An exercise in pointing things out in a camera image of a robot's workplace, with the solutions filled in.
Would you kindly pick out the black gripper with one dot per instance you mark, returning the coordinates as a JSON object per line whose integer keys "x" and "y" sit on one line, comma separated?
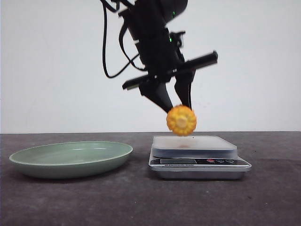
{"x": 163, "y": 59}

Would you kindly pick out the yellow corn cob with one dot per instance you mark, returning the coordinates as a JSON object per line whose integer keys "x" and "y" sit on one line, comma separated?
{"x": 181, "y": 120}

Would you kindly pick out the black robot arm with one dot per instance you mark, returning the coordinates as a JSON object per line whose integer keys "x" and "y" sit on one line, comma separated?
{"x": 148, "y": 18}

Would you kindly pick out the silver digital kitchen scale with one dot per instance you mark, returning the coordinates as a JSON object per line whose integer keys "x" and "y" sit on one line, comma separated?
{"x": 196, "y": 157}

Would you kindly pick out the light green plate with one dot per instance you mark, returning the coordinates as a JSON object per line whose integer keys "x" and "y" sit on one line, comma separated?
{"x": 71, "y": 159}

